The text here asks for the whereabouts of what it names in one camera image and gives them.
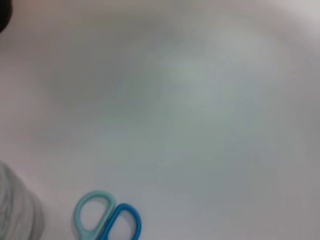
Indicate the clear green-label water bottle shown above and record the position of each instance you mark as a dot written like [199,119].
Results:
[17,205]

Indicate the blue sheathed scissors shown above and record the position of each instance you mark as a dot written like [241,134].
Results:
[110,220]

